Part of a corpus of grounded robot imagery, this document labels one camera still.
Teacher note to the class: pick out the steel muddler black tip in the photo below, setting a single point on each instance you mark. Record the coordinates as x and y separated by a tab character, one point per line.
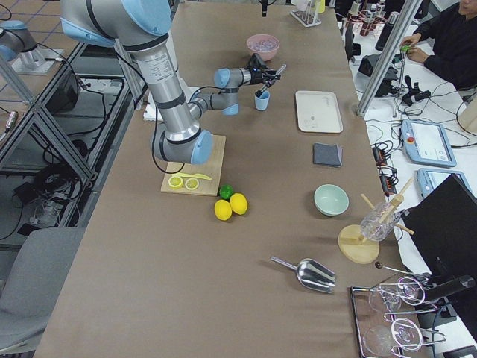
271	81

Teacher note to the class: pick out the clear ice cubes pile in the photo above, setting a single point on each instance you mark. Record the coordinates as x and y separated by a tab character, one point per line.
263	44

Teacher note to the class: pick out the blue teach pendant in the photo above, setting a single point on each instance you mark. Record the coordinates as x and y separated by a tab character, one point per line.
427	143
430	179

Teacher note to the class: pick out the yellow lemon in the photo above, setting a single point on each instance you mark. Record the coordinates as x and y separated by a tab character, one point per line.
223	210
238	203

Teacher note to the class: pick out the aluminium frame post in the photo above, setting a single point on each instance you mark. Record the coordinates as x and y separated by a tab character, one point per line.
404	19

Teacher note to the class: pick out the clear glass on stand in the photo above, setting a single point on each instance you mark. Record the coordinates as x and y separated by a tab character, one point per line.
379	222

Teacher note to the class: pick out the steel scoop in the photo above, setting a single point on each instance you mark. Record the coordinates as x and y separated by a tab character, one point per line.
311	274

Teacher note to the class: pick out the mint green bowl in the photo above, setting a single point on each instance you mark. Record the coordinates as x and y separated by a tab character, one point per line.
331	200

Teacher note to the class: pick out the green lime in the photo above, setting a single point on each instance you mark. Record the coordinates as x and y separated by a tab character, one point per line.
225	192

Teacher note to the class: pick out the wooden cup tree stand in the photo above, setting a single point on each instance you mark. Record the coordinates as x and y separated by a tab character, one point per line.
360	242

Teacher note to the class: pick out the person in black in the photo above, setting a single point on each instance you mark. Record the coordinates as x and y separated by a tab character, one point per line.
446	45

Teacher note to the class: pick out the beige rabbit tray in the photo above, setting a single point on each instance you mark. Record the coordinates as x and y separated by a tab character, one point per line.
318	112

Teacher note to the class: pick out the light blue plastic cup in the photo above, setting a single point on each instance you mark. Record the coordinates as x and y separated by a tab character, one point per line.
261	100

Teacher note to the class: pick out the black glass rack tray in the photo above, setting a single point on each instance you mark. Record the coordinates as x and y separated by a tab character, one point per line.
384	334

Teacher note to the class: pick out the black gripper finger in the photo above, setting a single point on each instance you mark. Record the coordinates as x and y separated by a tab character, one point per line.
264	4

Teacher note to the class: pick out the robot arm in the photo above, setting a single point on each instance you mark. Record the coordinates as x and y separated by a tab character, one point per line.
142	28

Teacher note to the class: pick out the grey office chair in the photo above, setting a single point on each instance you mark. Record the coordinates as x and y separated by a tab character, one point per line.
34	284

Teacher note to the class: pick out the black monitor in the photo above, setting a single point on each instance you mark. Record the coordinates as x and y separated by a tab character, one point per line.
444	226

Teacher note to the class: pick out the yellow plastic knife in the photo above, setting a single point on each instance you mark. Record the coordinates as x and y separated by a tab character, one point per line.
195	175

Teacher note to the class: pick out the lemon slice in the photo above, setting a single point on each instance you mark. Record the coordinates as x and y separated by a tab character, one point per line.
175	182
192	184

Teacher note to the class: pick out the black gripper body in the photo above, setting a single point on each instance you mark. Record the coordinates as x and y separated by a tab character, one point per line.
256	77

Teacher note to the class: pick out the folded grey cloth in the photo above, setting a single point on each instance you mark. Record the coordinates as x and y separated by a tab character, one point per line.
327	155

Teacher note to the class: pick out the pink bowl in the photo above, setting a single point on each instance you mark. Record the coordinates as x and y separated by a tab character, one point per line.
266	56

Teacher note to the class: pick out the bamboo cutting board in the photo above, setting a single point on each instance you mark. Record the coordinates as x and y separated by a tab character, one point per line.
212	168

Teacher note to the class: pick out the white wire cup rack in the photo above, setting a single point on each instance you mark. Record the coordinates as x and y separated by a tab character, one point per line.
306	12

